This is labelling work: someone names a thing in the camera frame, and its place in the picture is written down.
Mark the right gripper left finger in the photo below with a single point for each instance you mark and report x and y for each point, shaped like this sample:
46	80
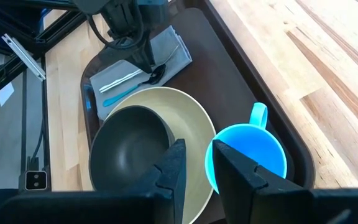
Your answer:
166	193

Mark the cream round plate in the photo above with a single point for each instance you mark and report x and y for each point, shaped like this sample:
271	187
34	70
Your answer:
191	124

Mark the small silver black camera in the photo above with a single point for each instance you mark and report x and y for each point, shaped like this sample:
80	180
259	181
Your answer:
36	180

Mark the brown plastic tray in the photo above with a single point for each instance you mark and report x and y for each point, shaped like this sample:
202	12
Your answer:
222	77

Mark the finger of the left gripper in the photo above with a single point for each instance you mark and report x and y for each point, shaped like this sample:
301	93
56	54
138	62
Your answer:
149	53
137	51

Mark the silver aluminium extrusion bar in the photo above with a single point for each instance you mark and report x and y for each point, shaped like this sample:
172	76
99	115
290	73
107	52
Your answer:
23	56

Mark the white paper sheet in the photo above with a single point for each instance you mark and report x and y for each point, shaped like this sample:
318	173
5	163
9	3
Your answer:
5	93

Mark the grey cloth napkin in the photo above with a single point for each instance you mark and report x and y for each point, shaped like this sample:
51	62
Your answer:
179	63

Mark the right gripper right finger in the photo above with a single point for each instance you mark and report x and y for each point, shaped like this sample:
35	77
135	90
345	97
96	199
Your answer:
253	196

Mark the blue plastic mug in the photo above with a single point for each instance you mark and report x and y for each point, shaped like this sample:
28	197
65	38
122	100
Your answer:
244	137

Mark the dark grey bowl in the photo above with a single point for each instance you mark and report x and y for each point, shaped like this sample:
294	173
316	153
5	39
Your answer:
126	149

